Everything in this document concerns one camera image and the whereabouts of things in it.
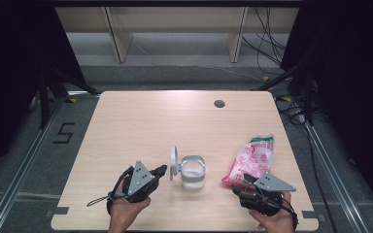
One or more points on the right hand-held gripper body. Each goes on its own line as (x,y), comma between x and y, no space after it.
(272,183)

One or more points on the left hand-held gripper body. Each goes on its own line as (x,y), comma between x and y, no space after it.
(140,178)

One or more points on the pink and white plastic bag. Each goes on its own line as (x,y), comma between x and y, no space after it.
(255,158)

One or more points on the clear container with white lid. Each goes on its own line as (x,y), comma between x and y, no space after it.
(192,176)

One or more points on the person's left hand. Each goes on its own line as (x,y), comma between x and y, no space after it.
(123,210)

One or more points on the person's right hand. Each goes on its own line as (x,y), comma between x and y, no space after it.
(275,223)

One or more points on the black metal stand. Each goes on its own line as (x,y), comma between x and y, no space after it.
(50,87)
(299,81)

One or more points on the black curtain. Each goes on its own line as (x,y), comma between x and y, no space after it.
(353,81)
(9,64)

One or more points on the light wooden shelf unit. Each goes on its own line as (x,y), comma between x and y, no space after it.
(175,22)

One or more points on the grey metal floor rail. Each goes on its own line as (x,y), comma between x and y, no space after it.
(22,168)
(333,181)

